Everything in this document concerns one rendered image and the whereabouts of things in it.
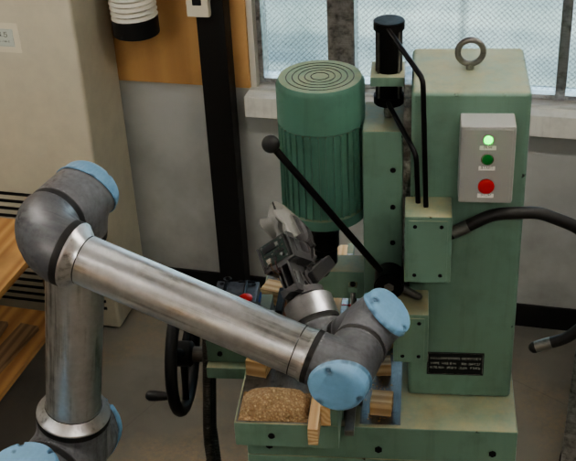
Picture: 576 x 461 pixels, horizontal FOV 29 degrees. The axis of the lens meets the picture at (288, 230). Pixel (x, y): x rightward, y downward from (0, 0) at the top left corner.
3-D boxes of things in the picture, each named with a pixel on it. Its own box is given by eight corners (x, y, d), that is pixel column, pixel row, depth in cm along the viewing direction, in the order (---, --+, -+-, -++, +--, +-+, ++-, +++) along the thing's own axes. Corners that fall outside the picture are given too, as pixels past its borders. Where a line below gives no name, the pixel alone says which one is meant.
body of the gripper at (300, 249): (285, 226, 197) (307, 284, 192) (311, 235, 204) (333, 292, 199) (253, 247, 200) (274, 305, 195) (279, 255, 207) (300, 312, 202)
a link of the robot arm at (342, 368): (-16, 214, 178) (371, 378, 166) (26, 179, 188) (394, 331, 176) (-18, 269, 185) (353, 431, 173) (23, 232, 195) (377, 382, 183)
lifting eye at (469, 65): (453, 67, 213) (454, 35, 209) (485, 67, 212) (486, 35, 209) (453, 70, 211) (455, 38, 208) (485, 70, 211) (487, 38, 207)
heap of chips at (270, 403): (244, 391, 229) (242, 377, 227) (311, 393, 227) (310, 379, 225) (238, 420, 221) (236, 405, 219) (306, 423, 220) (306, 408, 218)
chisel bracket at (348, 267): (305, 285, 246) (304, 253, 242) (368, 286, 245) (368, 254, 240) (303, 304, 240) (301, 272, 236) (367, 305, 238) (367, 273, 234)
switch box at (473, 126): (457, 187, 213) (460, 112, 205) (509, 187, 212) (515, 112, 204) (458, 203, 208) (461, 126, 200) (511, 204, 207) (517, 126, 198)
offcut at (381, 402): (369, 414, 236) (369, 402, 234) (372, 401, 240) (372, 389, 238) (390, 417, 235) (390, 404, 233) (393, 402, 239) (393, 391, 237)
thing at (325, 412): (340, 262, 270) (339, 244, 267) (348, 262, 269) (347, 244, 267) (320, 425, 219) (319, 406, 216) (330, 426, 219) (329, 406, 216)
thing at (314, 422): (332, 259, 271) (332, 245, 269) (340, 259, 270) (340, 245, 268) (307, 444, 214) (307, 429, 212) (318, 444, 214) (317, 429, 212)
